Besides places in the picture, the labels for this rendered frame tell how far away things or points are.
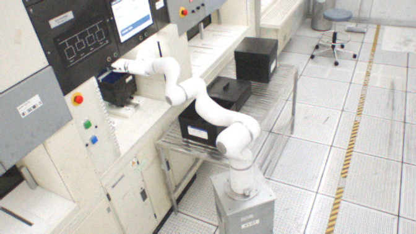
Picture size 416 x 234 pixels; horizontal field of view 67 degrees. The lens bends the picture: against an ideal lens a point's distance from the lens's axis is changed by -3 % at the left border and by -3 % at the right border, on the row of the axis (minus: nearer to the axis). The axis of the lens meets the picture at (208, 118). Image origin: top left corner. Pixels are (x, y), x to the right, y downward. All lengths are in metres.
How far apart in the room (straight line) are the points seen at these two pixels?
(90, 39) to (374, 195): 2.34
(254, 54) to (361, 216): 1.45
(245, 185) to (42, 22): 1.18
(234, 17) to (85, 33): 2.09
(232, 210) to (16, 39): 1.21
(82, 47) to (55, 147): 0.46
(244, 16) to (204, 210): 1.91
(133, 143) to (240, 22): 1.90
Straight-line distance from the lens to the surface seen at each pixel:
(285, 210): 2.65
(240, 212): 1.72
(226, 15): 3.47
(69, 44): 1.55
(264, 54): 2.49
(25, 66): 1.44
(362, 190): 2.90
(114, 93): 2.17
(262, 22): 3.57
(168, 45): 2.04
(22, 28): 1.42
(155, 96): 2.34
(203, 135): 2.00
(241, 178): 1.65
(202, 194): 2.77
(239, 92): 2.32
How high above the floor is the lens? 2.11
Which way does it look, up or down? 37 degrees down
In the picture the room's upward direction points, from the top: 7 degrees counter-clockwise
